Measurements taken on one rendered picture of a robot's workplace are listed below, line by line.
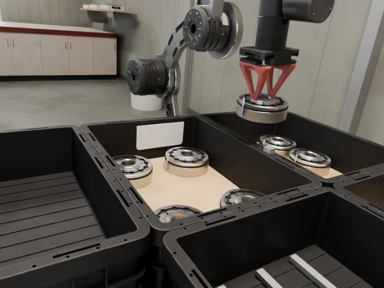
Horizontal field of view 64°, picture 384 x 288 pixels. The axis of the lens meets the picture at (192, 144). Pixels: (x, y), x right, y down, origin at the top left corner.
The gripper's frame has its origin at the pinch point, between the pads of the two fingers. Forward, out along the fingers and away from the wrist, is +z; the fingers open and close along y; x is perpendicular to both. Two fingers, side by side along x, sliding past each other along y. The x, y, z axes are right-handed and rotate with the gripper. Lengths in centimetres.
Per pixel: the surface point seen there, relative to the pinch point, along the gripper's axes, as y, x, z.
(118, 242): -38.6, -17.5, 6.1
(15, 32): 13, 534, 44
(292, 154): 15.0, 0.7, 17.9
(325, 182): -4.2, -19.5, 8.9
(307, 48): 180, 119, 17
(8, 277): -49, -17, 5
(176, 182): -16.9, 5.8, 18.6
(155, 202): -24.8, 0.7, 17.8
